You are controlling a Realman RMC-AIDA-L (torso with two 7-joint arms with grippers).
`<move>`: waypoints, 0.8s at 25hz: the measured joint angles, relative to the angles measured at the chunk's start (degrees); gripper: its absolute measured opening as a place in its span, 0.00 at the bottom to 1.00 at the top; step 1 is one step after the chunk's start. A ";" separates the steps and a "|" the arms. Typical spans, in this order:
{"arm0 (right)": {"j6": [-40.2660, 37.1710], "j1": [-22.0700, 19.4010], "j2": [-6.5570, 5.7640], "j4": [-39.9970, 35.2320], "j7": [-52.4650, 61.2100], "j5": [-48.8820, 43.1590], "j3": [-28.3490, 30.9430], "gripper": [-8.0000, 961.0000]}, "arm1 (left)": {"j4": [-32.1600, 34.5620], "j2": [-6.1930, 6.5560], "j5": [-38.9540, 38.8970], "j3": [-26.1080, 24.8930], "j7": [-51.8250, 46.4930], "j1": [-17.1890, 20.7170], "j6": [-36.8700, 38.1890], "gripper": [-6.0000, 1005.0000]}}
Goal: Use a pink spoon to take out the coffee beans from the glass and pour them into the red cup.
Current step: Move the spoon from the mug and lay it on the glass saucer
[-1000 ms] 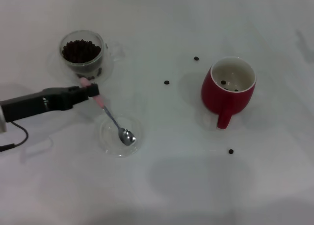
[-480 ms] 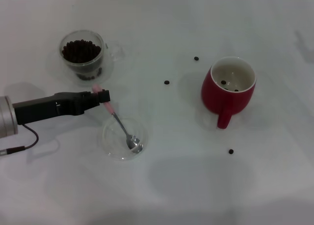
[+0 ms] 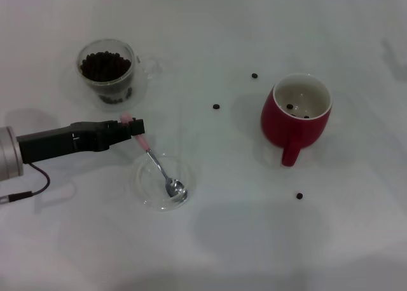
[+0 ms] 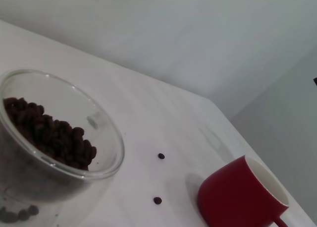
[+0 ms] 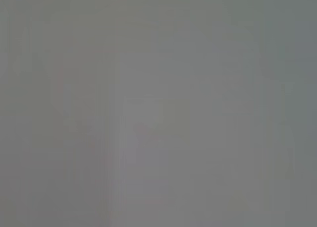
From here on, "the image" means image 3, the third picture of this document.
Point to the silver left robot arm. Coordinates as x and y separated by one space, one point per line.
9 154

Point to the clear glass saucer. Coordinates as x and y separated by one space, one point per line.
152 199

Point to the coffee beans pile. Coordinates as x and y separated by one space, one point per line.
105 65

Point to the red ceramic mug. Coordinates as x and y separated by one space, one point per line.
295 130

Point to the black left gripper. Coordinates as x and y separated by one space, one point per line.
63 141

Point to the clear double-wall glass cup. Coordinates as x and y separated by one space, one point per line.
86 87

